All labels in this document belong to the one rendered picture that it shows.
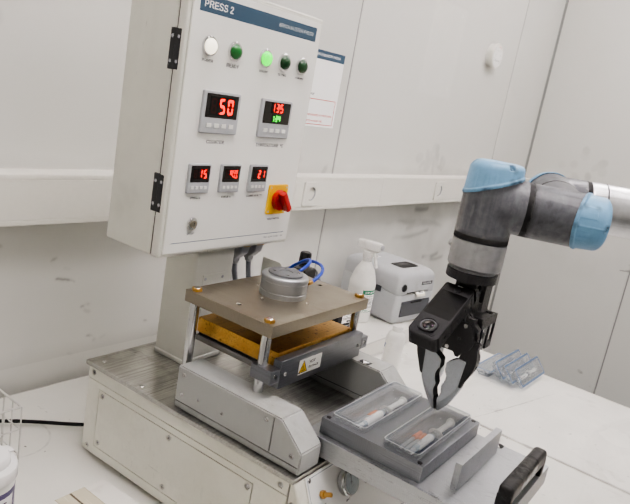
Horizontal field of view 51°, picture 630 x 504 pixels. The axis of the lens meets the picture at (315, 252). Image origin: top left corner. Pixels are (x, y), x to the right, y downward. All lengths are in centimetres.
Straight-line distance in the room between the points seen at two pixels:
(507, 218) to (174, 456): 63
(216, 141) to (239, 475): 52
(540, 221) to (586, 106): 255
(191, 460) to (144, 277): 63
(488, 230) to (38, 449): 87
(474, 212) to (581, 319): 260
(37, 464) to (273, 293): 51
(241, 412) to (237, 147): 43
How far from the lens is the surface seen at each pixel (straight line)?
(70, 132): 141
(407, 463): 94
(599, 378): 353
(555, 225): 93
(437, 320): 90
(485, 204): 91
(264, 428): 98
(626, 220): 107
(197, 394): 106
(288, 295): 108
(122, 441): 121
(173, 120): 103
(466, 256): 92
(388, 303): 206
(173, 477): 114
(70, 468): 127
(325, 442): 99
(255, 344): 103
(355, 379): 120
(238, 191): 116
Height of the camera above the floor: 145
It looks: 13 degrees down
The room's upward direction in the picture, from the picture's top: 10 degrees clockwise
